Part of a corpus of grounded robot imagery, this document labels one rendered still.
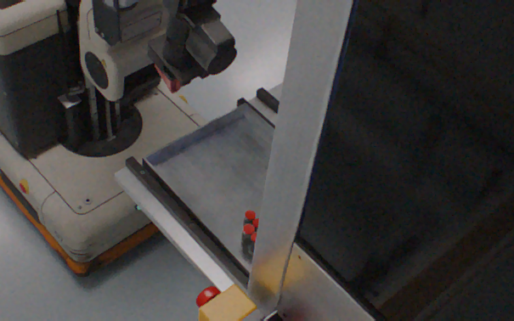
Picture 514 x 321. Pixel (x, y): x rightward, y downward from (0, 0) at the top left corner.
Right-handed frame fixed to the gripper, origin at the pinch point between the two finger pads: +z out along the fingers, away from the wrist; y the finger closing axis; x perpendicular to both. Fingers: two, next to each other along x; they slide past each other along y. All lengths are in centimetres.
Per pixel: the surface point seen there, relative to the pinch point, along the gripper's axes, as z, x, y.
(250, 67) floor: 121, 101, -65
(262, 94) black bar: 18.4, 25.6, 0.3
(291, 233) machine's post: -20.3, -12.4, 38.8
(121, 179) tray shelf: 19.9, -11.0, 1.0
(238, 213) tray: 16.6, 1.8, 20.6
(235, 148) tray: 18.8, 12.0, 7.8
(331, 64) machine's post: -48, -12, 34
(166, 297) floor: 109, 9, 1
